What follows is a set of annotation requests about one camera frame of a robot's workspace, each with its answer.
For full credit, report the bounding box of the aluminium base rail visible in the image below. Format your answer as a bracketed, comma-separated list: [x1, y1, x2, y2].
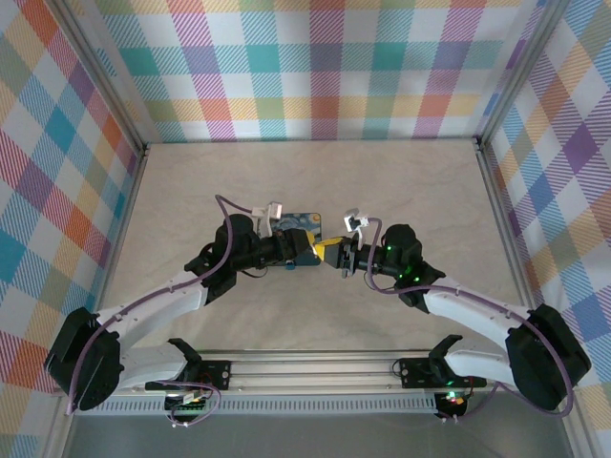
[51, 349, 581, 398]

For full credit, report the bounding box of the left controller board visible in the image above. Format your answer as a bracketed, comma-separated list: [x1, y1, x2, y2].
[164, 390, 211, 415]

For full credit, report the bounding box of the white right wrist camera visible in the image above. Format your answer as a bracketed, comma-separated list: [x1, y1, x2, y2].
[342, 207, 372, 239]

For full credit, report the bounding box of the starry night print box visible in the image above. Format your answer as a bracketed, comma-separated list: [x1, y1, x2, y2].
[269, 209, 327, 268]

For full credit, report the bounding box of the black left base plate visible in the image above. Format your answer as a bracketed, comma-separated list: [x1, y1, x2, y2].
[144, 360, 233, 393]

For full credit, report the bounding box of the grey slotted cable duct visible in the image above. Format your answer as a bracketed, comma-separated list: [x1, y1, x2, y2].
[74, 398, 440, 417]

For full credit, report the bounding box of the aluminium frame post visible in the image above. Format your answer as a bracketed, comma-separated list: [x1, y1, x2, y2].
[55, 0, 150, 153]
[476, 0, 574, 144]

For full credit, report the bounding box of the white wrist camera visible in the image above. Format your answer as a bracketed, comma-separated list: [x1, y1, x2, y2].
[342, 207, 372, 239]
[251, 201, 285, 235]

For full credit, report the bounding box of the right controller board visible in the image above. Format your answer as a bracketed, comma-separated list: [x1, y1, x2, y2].
[437, 389, 470, 417]

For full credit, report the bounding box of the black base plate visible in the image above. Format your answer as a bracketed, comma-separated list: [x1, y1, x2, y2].
[398, 356, 488, 390]
[144, 360, 233, 393]

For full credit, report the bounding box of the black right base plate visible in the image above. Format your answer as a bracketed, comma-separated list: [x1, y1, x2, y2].
[398, 356, 488, 390]

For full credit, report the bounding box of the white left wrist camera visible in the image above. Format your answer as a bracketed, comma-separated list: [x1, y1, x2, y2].
[251, 201, 285, 235]

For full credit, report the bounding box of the controller board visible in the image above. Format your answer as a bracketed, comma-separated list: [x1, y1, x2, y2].
[437, 389, 470, 417]
[164, 390, 211, 415]

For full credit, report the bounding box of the aluminium side rail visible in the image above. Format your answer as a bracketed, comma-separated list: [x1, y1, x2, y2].
[90, 142, 150, 316]
[474, 137, 538, 311]

